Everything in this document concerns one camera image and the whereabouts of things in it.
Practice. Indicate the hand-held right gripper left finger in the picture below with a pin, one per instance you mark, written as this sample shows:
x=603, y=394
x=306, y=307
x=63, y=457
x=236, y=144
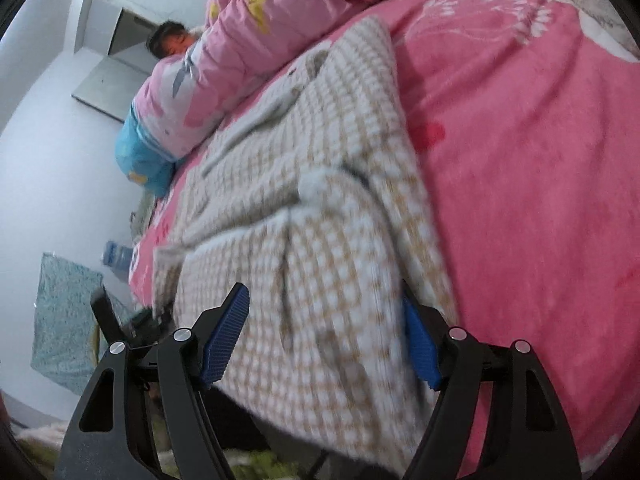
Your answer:
x=222, y=345

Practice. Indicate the grey fluffy cloth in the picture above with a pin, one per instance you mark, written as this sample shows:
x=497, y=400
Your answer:
x=142, y=217

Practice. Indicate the pink printed quilt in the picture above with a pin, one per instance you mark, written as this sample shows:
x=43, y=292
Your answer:
x=260, y=35

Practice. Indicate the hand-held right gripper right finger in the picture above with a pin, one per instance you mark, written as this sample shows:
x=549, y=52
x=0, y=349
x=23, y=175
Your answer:
x=422, y=350

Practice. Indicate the teal patterned cloth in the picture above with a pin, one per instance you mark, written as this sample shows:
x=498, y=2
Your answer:
x=65, y=320

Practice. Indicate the beige houndstooth coat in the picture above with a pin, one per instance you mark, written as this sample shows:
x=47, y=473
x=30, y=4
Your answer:
x=320, y=260

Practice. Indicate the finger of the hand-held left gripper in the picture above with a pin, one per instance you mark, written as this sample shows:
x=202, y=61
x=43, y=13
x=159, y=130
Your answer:
x=105, y=315

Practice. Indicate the pink floral bed blanket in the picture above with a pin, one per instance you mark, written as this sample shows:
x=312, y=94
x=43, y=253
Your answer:
x=525, y=185

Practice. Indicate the blue water jug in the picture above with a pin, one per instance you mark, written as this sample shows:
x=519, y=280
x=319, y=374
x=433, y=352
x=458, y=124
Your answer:
x=117, y=259

